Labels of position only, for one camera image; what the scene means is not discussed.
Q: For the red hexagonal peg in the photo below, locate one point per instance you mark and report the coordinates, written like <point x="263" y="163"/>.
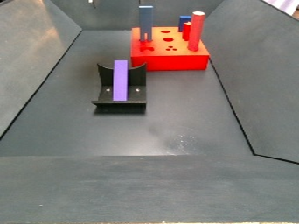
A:
<point x="196" y="27"/>

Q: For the purple rectangular block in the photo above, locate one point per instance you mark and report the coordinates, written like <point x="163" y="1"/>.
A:
<point x="120" y="80"/>

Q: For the red star peg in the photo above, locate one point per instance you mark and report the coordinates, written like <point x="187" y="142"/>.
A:
<point x="185" y="31"/>

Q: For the dark blue rounded block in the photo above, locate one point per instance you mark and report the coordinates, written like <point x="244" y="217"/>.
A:
<point x="183" y="20"/>

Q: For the red shape-sorter board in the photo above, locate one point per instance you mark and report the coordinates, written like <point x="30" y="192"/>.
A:
<point x="165" y="53"/>

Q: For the black curved fixture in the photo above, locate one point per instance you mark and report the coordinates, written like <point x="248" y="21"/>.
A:
<point x="135" y="86"/>

